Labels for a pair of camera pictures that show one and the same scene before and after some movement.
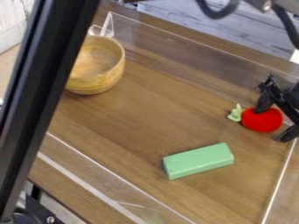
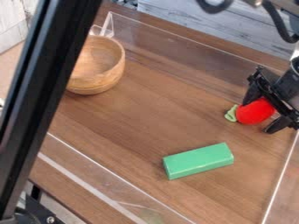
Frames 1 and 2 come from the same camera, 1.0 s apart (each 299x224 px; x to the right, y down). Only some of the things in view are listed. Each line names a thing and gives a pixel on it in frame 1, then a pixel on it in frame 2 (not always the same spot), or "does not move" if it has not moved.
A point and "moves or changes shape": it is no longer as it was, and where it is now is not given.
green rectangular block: (199, 160) does not move
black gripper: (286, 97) → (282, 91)
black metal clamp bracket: (36, 213) does not move
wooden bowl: (98, 66) does not move
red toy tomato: (265, 122) moves or changes shape
